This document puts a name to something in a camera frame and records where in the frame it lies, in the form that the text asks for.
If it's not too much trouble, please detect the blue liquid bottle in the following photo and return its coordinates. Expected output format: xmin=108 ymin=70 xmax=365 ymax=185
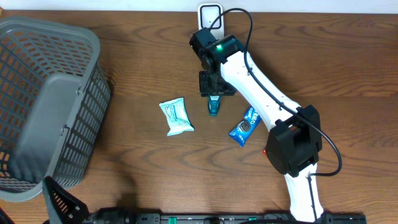
xmin=208 ymin=95 xmax=221 ymax=116

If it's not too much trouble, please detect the mint green snack packet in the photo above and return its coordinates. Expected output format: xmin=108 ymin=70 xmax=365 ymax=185
xmin=159 ymin=98 xmax=194 ymax=136

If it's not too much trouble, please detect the blue Oreo packet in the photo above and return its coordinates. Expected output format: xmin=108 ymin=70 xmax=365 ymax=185
xmin=229 ymin=107 xmax=262 ymax=147

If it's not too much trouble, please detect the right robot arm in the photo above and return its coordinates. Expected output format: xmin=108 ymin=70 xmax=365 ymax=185
xmin=190 ymin=34 xmax=323 ymax=222

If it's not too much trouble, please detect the white barcode scanner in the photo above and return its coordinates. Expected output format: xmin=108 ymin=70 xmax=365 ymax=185
xmin=197 ymin=3 xmax=224 ymax=39

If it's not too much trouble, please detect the grey plastic basket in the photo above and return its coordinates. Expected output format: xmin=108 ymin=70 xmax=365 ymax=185
xmin=1 ymin=17 xmax=111 ymax=202

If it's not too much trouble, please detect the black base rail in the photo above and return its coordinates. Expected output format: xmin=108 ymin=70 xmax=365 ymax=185
xmin=86 ymin=207 xmax=368 ymax=224

